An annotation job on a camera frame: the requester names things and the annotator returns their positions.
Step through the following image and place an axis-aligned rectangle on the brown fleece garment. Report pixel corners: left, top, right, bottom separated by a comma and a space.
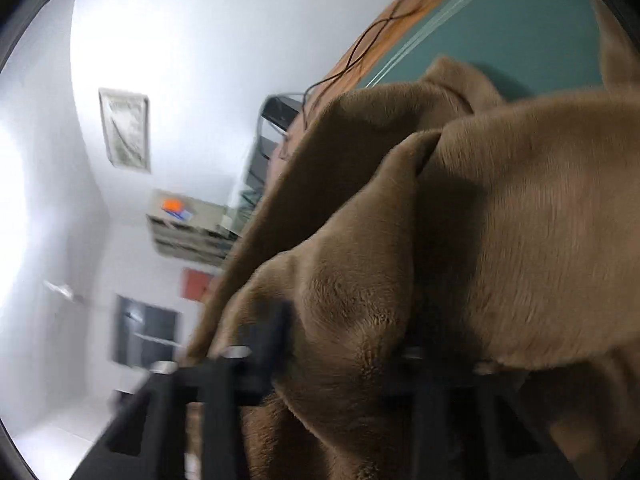
186, 1, 639, 479

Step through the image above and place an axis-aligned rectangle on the dark window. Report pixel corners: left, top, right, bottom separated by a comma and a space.
112, 296, 181, 370

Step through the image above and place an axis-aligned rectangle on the beige shelf cabinet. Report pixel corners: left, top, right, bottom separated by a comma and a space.
146, 190, 239, 266

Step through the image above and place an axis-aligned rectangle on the framed landscape painting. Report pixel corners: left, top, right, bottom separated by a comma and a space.
99, 89, 151, 174

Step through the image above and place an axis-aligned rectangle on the black monitor on desk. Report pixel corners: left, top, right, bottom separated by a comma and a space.
257, 92, 303, 136

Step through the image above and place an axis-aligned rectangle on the green table mat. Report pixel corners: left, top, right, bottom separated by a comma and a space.
360, 0, 602, 101

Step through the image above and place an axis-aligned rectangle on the red poster on wall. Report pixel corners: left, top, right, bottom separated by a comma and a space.
180, 268, 216, 302

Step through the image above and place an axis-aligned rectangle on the thin black cable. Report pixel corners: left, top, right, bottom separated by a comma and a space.
301, 0, 482, 126

